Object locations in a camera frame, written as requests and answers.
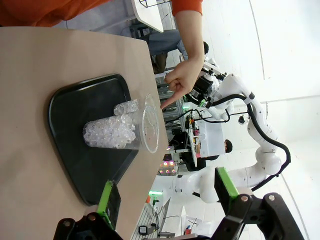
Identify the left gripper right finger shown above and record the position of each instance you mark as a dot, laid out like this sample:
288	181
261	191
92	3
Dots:
250	215

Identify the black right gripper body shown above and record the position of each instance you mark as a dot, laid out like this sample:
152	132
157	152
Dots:
203	86

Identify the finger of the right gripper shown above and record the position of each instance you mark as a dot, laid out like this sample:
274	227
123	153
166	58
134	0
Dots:
203	103

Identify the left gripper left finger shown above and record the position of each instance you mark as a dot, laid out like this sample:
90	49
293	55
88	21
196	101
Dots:
110	207

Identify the clear plastic iced cup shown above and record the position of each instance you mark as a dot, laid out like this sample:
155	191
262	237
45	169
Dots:
125	107
110	135

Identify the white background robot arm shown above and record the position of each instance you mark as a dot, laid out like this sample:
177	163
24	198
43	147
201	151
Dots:
221	112

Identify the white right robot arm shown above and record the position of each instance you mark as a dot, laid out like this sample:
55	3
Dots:
262	130

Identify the person's right forearm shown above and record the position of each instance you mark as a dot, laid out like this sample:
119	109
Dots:
190	37

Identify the person's right hand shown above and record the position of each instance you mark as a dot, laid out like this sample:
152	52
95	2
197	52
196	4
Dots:
186	77

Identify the small black device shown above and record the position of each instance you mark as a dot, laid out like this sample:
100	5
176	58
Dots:
143	229

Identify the green light strip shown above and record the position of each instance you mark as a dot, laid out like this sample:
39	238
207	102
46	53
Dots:
155	193

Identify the seated person with black hair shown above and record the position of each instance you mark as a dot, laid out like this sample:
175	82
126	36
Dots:
228	146

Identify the person in grey shirt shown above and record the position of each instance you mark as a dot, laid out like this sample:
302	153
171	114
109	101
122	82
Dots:
162	42

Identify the computer with coloured fans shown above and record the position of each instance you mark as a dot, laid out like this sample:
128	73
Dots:
167	167

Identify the dark stool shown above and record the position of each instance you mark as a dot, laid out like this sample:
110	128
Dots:
140	30

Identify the white side table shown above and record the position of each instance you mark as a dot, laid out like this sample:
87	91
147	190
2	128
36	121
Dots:
147	12

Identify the black plastic tray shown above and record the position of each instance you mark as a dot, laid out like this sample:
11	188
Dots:
75	112

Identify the person in orange sweater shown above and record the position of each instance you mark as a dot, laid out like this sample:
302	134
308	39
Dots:
37	12

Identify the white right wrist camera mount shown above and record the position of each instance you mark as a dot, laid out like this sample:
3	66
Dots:
215	68

